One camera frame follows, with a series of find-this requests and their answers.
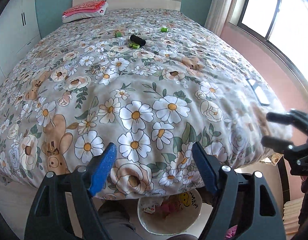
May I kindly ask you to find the window with frame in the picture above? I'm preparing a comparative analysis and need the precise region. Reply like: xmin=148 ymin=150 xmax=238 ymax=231
xmin=230 ymin=0 xmax=308 ymax=85

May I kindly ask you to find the white wardrobe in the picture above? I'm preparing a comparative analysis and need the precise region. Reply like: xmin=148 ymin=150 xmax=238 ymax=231
xmin=0 ymin=0 xmax=41 ymax=85

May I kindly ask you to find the green divided box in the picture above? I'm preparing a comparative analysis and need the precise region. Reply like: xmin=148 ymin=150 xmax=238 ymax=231
xmin=161 ymin=27 xmax=169 ymax=33

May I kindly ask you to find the folded red pink blanket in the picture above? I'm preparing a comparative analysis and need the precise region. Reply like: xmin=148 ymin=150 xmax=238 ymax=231
xmin=63 ymin=0 xmax=106 ymax=17

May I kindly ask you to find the green number nine shape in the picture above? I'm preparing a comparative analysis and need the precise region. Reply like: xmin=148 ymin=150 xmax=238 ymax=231
xmin=129 ymin=43 xmax=140 ymax=49

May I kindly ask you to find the white trash bin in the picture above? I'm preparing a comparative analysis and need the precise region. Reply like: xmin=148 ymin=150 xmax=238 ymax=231
xmin=137 ymin=190 xmax=202 ymax=236

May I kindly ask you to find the floral bed cover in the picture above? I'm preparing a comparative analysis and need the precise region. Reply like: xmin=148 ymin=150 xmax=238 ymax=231
xmin=0 ymin=9 xmax=292 ymax=199

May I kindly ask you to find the black smartphone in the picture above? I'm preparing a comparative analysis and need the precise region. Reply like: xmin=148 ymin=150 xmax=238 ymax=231
xmin=247 ymin=79 xmax=270 ymax=106

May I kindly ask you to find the white curtain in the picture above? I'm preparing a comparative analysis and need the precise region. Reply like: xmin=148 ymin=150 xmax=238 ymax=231
xmin=204 ymin=0 xmax=232 ymax=36

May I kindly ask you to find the black cylinder object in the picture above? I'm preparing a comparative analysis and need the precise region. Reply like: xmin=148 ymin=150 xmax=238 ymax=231
xmin=130 ymin=34 xmax=146 ymax=47

